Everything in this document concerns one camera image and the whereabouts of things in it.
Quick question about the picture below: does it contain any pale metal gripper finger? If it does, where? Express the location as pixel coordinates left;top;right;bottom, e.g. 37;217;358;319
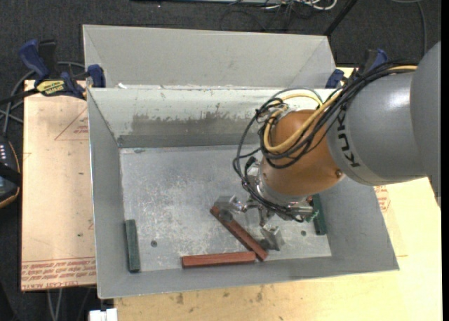
259;224;286;252
213;195;247;221

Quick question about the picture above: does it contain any red-brown flat block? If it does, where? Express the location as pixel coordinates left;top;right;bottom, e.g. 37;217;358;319
181;251;257;269
209;205;269;262

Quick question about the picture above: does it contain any dark green flat block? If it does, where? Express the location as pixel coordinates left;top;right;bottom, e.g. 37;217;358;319
311;193;328;236
124;219;142;273

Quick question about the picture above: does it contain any grey metal bin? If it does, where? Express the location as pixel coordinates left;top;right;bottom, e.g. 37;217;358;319
82;24;400;300

